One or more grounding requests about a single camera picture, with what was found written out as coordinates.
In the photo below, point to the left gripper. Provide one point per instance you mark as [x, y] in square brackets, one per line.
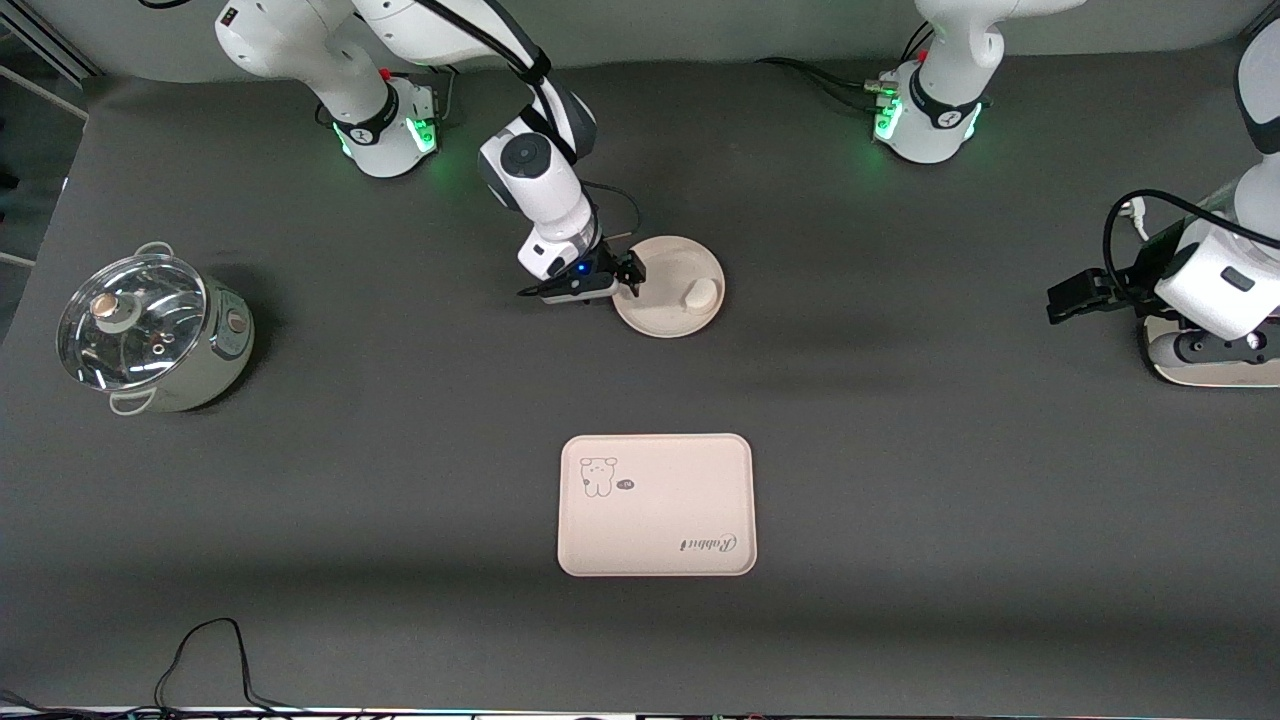
[1128, 279]

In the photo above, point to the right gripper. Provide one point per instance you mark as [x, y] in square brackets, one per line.
[609, 262]

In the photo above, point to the round beige plate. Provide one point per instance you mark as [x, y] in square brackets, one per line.
[665, 312]

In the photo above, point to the white steamed bun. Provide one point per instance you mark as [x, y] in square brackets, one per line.
[700, 294]

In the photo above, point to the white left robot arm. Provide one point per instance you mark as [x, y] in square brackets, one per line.
[945, 110]

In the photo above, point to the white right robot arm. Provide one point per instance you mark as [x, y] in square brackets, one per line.
[300, 40]

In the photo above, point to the beige rectangular rabbit tray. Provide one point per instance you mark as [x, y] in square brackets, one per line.
[655, 515]

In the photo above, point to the cream toaster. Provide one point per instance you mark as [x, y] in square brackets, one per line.
[1200, 376]

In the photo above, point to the pale green electric pot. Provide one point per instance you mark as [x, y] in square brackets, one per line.
[225, 350]

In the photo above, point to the glass pot lid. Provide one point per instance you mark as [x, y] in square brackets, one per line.
[150, 340]

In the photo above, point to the aluminium frame rail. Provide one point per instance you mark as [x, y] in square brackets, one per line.
[50, 55]

